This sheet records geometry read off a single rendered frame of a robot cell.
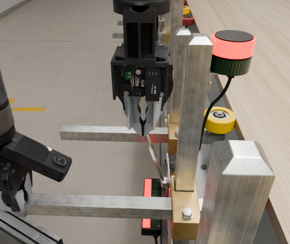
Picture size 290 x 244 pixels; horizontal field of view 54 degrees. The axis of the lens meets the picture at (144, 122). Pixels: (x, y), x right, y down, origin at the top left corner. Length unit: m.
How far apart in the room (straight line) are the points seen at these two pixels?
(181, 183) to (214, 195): 0.34
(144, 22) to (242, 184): 0.21
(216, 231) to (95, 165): 1.73
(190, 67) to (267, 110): 0.43
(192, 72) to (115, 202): 0.29
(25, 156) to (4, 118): 0.07
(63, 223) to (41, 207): 1.07
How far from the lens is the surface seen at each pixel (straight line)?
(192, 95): 0.44
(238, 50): 0.41
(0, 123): 0.48
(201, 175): 0.97
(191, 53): 0.41
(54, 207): 0.58
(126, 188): 1.77
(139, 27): 0.33
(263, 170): 0.20
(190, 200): 0.55
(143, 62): 0.34
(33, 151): 0.51
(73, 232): 1.61
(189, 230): 0.54
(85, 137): 0.77
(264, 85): 0.94
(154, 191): 0.79
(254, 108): 0.80
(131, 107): 0.42
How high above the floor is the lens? 1.29
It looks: 34 degrees down
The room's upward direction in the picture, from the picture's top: straight up
